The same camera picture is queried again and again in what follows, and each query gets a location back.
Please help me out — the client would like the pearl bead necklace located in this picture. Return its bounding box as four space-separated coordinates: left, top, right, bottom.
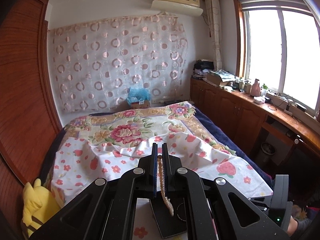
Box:
157 154 175 217

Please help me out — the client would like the black square jewelry box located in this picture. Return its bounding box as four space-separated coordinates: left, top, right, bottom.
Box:
150 195 187 239

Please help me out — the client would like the person's right hand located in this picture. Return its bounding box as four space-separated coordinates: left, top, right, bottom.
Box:
287 217 312 239

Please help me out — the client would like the navy blue bed cover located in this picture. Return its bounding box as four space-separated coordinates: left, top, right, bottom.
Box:
194 107 274 189

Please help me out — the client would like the floral beige blanket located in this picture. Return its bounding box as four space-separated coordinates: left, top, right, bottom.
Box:
65 101 235 155

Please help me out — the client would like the strawberry flower white bedsheet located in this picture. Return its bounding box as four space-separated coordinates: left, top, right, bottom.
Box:
49 132 274 240

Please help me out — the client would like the wooden sideboard cabinet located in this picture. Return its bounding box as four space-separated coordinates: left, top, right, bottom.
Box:
190 79 319 156

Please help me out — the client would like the dark clothes pile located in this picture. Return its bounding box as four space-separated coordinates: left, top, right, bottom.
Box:
191 59 216 80

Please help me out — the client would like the cardboard box on cabinet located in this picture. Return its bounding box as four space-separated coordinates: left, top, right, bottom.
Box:
206 69 235 87

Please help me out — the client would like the pink circle sheer curtain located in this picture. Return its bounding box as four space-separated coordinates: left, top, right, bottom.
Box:
48 15 188 112

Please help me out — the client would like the white power strip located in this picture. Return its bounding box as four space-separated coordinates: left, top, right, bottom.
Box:
266 93 306 116

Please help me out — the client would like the pink bottle on sill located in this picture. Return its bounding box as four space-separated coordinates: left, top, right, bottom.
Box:
250 79 261 97

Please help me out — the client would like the yellow plush toy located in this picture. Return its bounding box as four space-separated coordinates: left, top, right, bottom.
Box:
21 178 61 239

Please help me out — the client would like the beige patterned window curtain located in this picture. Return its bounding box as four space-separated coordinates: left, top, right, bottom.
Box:
204 0 223 70

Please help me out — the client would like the white wall air conditioner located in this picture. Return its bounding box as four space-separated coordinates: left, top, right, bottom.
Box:
151 0 203 17

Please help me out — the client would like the window with white frame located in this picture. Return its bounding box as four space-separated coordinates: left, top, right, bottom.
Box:
233 0 319 116

